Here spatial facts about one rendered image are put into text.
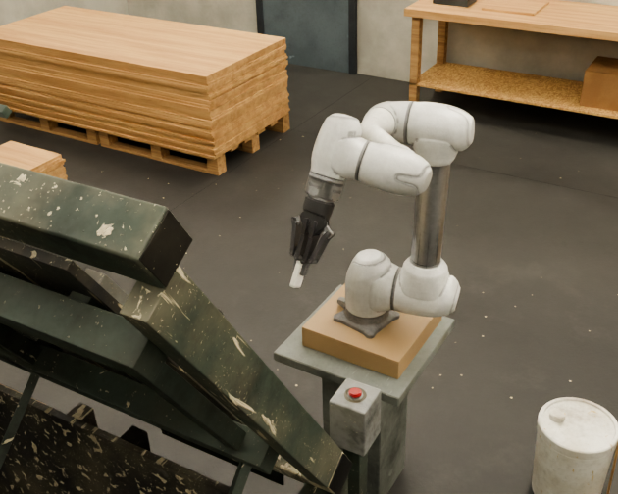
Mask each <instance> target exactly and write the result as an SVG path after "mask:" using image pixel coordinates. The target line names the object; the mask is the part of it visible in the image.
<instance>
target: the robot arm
mask: <svg viewBox="0 0 618 494"><path fill-rule="evenodd" d="M474 132H475V122H474V118H473V117H472V116H471V115H470V114H469V113H467V112H466V111H464V110H462V109H460V108H457V107H454V106H450V105H446V104H441V103H434V102H413V101H397V102H391V101H387V102H383V103H380V104H377V105H375V106H374V107H372V108H371V109H370V110H369V111H368V113H367V114H366V115H365V117H364V119H363V121H362V123H361V124H360V123H359V120H358V119H356V118H353V117H350V116H348V115H345V114H332V115H330V116H328V117H327V118H326V120H325V121H324V123H323V125H322V127H321V129H320V131H319V134H318V136H317V139H316V142H315V145H314V149H313V152H312V158H311V170H310V172H309V177H308V180H307V183H306V187H305V192H306V193H308V194H309V195H307V196H306V197H305V201H304V204H303V211H302V213H301V214H300V216H298V217H291V224H292V230H291V240H290V251H289V254H290V255H291V256H293V257H294V263H293V267H292V271H293V275H292V278H291V282H290V285H289V286H290V287H292V288H299V287H301V283H302V280H303V276H306V274H307V272H308V269H309V266H310V265H311V264H317V263H318V261H319V260H320V258H321V256H322V254H323V252H324V250H325V248H326V247H327V245H328V243H329V241H330V240H331V239H332V238H333V237H334V236H335V233H334V232H333V231H331V229H330V228H329V225H330V217H331V215H332V213H333V210H334V206H335V203H334V201H338V200H339V197H340V194H341V191H342V187H343V186H344V182H345V179H346V178H347V179H353V180H357V181H360V182H362V183H365V184H367V185H369V186H371V187H374V188H376V189H379V190H382V191H384V192H388V193H391V194H395V195H400V196H416V197H415V210H414V222H413V236H412V249H411V256H410V257H409V258H407V259H406V260H405V261H404V263H403V267H402V268H400V267H399V266H397V265H395V264H393V263H392V262H391V261H390V258H389V257H388V256H387V255H386V254H384V253H383V252H380V251H378V250H375V249H366V250H363V251H360V252H359V253H358V254H357V255H356V256H355V257H354V259H353V260H352V262H351V264H350V266H349V268H348V271H347V274H346V279H345V298H344V297H339V298H338V299H337V303H338V304H339V305H341V306H342V307H343V309H344V310H342V311H341V312H339V313H337V314H335V315H334V321H336V322H340V323H342V324H344V325H346V326H348V327H350V328H352V329H354V330H356V331H358V332H360V333H362V334H363V335H365V336H366V337H367V338H369V339H372V338H374V337H375V336H376V334H377V333H378V332H380V331H381V330H382V329H383V328H385V327H386V326H387V325H389V324H390V323H391V322H393V321H395V320H398V319H399V317H400V313H404V314H409V315H414V316H420V317H429V318H434V317H442V316H447V315H449V314H450V313H453V312H454V311H455V308H456V304H457V301H458V297H459V293H460V286H459V283H458V281H457V279H456V278H455V277H454V276H452V275H449V272H448V267H447V264H446V262H445V261H444V260H443V259H442V258H441V247H442V238H443V228H444V218H445V208H446V202H447V192H448V183H449V172H450V164H451V163H452V162H453V160H454V159H455V158H456V155H457V153H458V151H464V150H466V149H467V148H468V147H469V146H470V145H471V144H472V142H473V139H474ZM400 143H404V144H410V145H413V150H414V152H413V151H412V150H410V149H409V148H408V147H406V146H404V145H402V144H400ZM301 224H302V228H301ZM323 231H324V232H323ZM322 232H323V236H322V237H321V238H320V236H321V233H322ZM319 238H320V240H319V242H318V239H319ZM317 242H318V244H317ZM316 245H317V246H316ZM399 312H400V313H399Z"/></svg>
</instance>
